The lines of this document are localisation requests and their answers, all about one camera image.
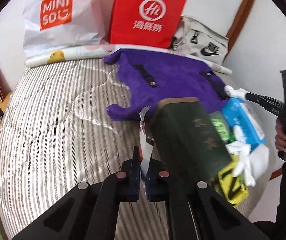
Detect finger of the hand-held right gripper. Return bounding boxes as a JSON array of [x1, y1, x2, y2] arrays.
[[256, 100, 284, 117], [244, 92, 282, 105]]

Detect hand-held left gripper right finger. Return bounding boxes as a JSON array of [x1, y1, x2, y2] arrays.
[[145, 155, 269, 240]]

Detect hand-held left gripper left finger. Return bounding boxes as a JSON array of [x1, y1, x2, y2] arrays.
[[13, 146, 142, 240]]

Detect white patterned sachet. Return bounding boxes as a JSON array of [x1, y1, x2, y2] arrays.
[[138, 106, 156, 197]]

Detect small green packet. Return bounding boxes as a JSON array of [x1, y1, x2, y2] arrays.
[[210, 116, 236, 143]]

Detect yellow packet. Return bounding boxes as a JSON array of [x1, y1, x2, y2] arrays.
[[217, 161, 249, 204]]

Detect purple cloth tray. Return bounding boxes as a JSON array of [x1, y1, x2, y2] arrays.
[[103, 49, 231, 122]]

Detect black watch strap with buckle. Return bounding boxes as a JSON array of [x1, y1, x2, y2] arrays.
[[134, 64, 158, 87]]

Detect person's right forearm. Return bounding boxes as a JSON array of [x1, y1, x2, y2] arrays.
[[253, 159, 286, 240]]

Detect blue tissue pack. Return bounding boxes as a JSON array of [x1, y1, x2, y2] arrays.
[[221, 97, 267, 153]]

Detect dark green tea tin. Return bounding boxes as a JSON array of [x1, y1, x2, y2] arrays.
[[151, 97, 232, 180]]

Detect grey fabric pouch bag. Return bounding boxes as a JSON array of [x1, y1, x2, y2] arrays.
[[170, 15, 230, 65]]

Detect printed rolled paper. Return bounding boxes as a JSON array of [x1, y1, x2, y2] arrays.
[[24, 44, 232, 75]]

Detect red paper carrier bag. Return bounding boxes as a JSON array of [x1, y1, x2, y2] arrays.
[[108, 0, 190, 49]]

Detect white plastic shopping bag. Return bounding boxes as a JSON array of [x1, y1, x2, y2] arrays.
[[22, 0, 113, 58]]

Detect brown wooden door frame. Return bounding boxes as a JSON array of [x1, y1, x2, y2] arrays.
[[226, 0, 259, 40]]

